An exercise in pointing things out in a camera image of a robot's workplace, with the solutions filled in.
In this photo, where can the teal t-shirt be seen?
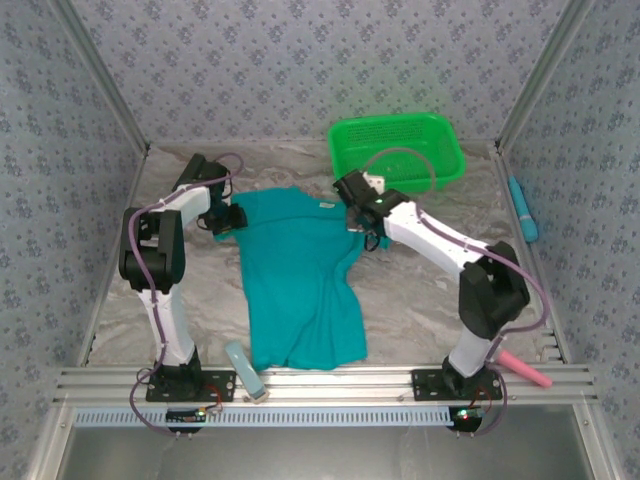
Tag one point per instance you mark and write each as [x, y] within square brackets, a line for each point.
[300, 280]

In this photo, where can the green plastic mesh basket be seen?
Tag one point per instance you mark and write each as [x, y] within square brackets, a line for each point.
[450, 160]

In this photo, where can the blue cylindrical tube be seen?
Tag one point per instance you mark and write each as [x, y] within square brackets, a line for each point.
[524, 215]

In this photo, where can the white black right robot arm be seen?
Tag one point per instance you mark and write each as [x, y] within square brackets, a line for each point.
[435, 235]

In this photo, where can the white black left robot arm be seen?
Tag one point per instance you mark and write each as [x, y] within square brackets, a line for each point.
[155, 250]

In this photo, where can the light blue flat brush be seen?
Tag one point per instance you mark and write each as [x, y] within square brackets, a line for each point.
[245, 372]

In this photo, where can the pink cylindrical tube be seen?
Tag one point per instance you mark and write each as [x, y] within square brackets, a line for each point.
[525, 372]

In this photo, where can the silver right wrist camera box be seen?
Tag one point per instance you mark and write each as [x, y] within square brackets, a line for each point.
[374, 182]

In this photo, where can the aluminium table side rail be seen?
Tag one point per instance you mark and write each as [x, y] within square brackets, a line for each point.
[131, 192]
[538, 270]

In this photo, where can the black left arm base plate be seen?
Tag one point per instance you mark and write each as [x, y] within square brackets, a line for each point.
[222, 385]

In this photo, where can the long aluminium mounting rail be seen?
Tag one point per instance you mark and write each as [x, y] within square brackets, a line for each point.
[325, 385]

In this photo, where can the aluminium corner post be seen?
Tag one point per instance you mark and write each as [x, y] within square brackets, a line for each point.
[106, 75]
[539, 75]

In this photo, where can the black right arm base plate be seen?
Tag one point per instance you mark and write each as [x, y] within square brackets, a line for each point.
[425, 386]

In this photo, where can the aluminium frame leg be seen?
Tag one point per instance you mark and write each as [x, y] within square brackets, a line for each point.
[50, 442]
[595, 442]

